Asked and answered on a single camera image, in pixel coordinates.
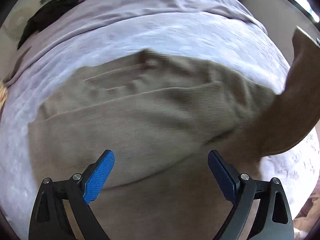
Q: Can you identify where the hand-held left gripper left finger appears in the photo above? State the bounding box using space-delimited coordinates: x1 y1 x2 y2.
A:
28 149 115 240

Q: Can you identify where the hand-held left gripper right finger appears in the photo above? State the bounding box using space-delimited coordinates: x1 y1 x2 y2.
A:
207 149 295 240

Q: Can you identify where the olive knit sweater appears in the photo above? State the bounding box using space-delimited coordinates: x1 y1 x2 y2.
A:
27 26 320 240

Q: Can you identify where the beige crumpled cloth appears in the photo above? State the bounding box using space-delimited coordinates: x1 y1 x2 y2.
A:
292 195 320 230

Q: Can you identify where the yellow patterned cloth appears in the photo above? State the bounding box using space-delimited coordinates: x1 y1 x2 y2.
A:
0 82 9 110

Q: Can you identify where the lavender embossed blanket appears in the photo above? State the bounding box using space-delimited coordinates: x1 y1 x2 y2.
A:
0 12 320 240

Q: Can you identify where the black clothing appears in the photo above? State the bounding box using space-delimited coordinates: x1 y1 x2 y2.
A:
17 0 91 50

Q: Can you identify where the plain lilac bedsheet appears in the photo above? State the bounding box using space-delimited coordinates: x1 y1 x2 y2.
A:
5 0 268 88

